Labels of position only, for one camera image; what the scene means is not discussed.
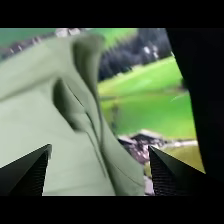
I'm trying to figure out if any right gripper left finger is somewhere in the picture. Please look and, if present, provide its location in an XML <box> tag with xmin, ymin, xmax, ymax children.
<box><xmin>0</xmin><ymin>143</ymin><xmax>53</xmax><ymax>197</ymax></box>

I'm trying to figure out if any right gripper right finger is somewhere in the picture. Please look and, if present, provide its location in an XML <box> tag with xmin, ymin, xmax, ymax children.
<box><xmin>148</xmin><ymin>145</ymin><xmax>221</xmax><ymax>197</ymax></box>

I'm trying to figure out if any pale green garment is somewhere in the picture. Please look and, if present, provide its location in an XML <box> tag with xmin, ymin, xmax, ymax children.
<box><xmin>0</xmin><ymin>32</ymin><xmax>147</xmax><ymax>197</ymax></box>

